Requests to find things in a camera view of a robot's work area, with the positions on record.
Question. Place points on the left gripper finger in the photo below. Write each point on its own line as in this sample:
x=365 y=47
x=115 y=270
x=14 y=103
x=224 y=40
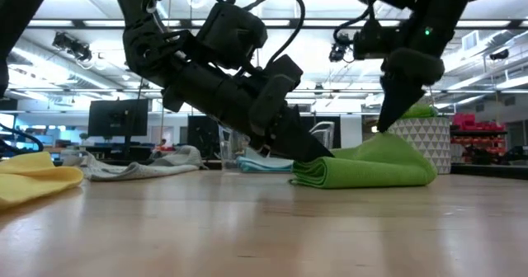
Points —
x=297 y=141

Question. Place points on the black overhead light beam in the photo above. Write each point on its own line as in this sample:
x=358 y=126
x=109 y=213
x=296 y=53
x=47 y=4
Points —
x=515 y=23

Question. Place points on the clear plastic bin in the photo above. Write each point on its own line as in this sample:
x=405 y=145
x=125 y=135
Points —
x=231 y=145

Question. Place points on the small dark monitor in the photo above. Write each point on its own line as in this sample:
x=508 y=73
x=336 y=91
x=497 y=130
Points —
x=202 y=137

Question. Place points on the succulent in white patterned pot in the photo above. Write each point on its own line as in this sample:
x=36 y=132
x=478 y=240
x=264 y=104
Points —
x=433 y=145

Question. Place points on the yellow microfiber towel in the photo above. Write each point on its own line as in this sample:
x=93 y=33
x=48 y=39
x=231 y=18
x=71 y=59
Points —
x=33 y=182

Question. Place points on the black ceiling-mounted device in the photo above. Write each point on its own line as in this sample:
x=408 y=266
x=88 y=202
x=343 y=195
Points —
x=72 y=46

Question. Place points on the shelf with red bins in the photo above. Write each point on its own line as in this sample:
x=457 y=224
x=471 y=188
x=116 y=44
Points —
x=474 y=124

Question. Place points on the blue microfiber towel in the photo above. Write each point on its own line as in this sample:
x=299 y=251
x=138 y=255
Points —
x=264 y=165

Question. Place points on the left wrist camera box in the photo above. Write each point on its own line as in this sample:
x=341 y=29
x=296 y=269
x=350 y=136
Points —
x=286 y=71

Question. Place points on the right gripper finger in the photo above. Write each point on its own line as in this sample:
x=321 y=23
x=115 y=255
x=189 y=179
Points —
x=402 y=91

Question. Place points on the large black monitor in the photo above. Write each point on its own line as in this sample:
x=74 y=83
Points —
x=117 y=118

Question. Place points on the black ceiling-hung camera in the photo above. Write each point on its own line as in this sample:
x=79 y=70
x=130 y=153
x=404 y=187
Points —
x=336 y=53

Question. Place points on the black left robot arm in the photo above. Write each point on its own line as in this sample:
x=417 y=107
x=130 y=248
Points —
x=140 y=42

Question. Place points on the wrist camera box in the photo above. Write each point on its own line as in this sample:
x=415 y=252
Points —
x=286 y=71
x=373 y=42

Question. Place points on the green microfiber towel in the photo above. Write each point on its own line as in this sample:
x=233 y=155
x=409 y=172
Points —
x=371 y=170

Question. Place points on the grey microfiber towel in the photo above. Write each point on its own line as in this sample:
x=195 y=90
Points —
x=136 y=172

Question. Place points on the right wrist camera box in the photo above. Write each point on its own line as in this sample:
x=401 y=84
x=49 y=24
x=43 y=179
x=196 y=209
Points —
x=373 y=42

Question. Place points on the person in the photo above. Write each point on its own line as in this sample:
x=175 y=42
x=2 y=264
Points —
x=163 y=145

